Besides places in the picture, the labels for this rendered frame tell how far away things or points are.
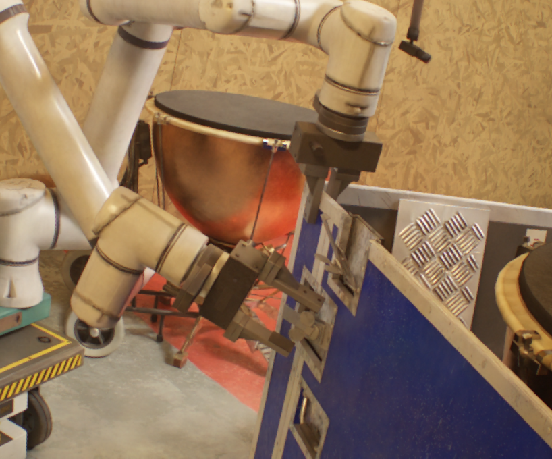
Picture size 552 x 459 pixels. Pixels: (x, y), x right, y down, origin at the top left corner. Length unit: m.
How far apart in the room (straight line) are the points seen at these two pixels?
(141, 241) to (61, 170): 0.24
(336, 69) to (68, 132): 0.47
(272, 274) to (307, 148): 0.19
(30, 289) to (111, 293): 0.80
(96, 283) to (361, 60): 0.52
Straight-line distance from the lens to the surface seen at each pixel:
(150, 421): 2.62
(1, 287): 2.17
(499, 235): 1.69
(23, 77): 1.54
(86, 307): 1.43
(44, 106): 1.53
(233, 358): 3.12
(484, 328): 1.75
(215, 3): 1.34
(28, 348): 2.21
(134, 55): 1.94
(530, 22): 5.60
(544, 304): 1.07
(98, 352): 2.94
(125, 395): 2.75
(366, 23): 1.32
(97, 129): 2.05
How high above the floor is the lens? 1.29
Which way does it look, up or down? 15 degrees down
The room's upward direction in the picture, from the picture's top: 11 degrees clockwise
